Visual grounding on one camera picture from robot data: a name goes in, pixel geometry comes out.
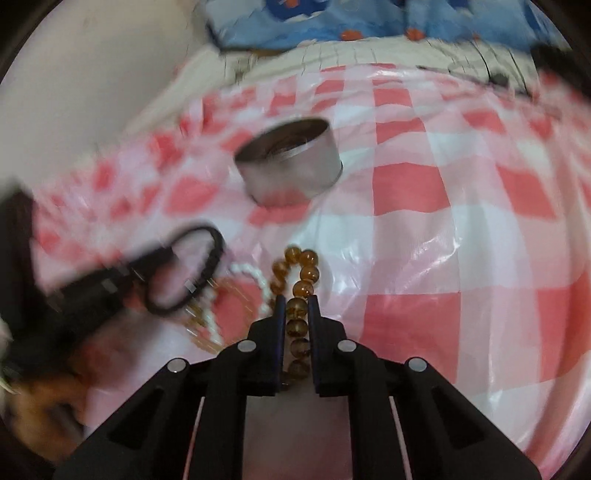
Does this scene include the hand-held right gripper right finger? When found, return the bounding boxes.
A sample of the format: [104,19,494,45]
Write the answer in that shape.
[307,295,542,480]

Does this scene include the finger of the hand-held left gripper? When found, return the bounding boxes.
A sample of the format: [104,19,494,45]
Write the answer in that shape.
[98,244,180,320]

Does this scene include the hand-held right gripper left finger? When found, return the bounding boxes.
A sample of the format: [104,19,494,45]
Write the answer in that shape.
[53,295,285,480]

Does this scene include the large amber bead bracelet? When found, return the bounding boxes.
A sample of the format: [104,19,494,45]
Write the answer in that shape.
[270,246,322,391]

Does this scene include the black cord bracelet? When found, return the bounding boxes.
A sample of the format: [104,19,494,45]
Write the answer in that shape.
[145,223,226,317]

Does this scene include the silver round tin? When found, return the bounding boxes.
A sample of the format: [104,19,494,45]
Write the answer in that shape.
[233,117,344,207]

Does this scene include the person's left hand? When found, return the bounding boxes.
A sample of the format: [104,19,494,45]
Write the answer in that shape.
[9,371,89,462]

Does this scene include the red checkered plastic tablecloth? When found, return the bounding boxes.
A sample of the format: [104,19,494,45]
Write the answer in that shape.
[28,64,591,480]

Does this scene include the cream grid pattern bedsheet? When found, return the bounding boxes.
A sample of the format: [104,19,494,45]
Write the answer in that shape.
[178,37,541,89]

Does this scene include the blue whale print pillow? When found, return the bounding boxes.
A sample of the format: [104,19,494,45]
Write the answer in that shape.
[204,0,404,51]
[402,0,571,51]

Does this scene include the white pearl bracelet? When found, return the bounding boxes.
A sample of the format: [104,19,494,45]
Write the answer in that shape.
[203,262,278,348]

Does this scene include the thin golden bead bracelet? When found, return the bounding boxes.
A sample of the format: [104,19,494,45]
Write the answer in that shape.
[184,276,260,357]

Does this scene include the black cable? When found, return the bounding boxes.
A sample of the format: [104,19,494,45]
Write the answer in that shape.
[416,44,573,90]

